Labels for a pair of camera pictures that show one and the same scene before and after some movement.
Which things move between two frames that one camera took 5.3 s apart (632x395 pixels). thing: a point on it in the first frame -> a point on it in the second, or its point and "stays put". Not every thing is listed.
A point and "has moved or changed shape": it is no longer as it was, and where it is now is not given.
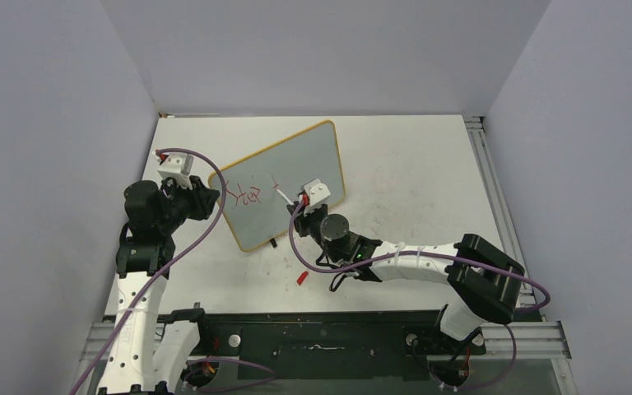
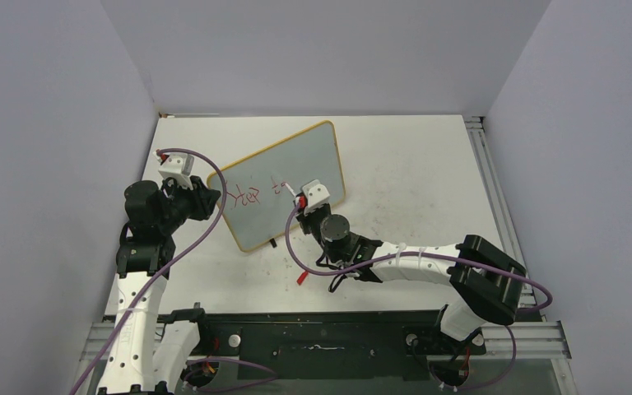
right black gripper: (301, 220) stays put
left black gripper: (202, 198) stays put
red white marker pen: (285, 197) has moved or changed shape
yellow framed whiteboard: (254, 211) stays put
